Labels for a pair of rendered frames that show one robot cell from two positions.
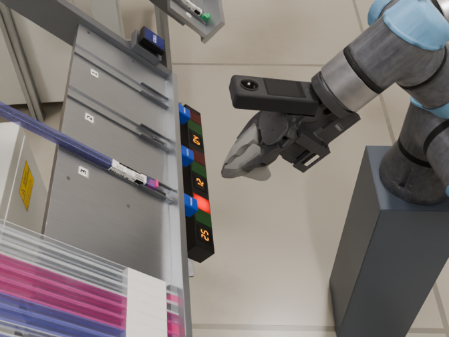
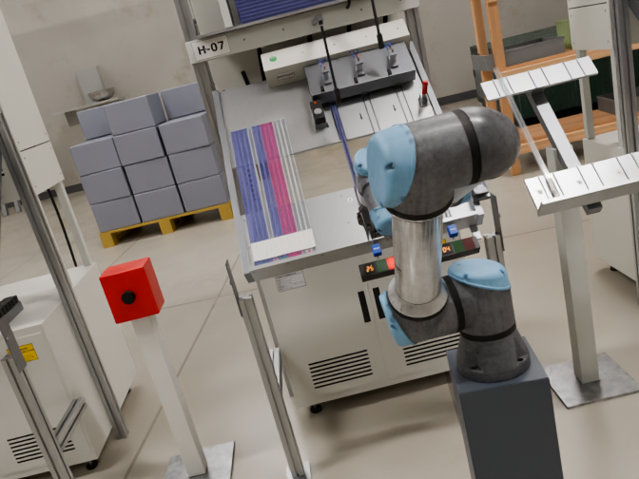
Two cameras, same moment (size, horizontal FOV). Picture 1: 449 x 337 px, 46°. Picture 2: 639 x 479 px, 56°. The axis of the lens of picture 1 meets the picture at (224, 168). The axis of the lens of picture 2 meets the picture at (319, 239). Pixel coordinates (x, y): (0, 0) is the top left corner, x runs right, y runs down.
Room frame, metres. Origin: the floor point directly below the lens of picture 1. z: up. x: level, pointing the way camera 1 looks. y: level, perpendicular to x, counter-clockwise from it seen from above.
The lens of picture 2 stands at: (0.55, -1.55, 1.26)
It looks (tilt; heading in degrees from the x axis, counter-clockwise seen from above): 17 degrees down; 96
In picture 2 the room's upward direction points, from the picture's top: 14 degrees counter-clockwise
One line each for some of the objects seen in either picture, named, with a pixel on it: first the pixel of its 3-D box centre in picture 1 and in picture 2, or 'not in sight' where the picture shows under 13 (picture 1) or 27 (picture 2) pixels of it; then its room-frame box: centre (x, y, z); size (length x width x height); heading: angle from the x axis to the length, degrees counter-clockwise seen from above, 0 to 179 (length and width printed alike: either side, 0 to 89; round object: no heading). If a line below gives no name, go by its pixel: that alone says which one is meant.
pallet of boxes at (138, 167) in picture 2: not in sight; (158, 161); (-1.35, 4.13, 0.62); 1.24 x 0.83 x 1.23; 1
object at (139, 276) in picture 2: not in sight; (164, 375); (-0.23, 0.17, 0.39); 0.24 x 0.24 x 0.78; 6
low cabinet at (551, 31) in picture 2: not in sight; (569, 65); (3.07, 5.71, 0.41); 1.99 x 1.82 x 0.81; 89
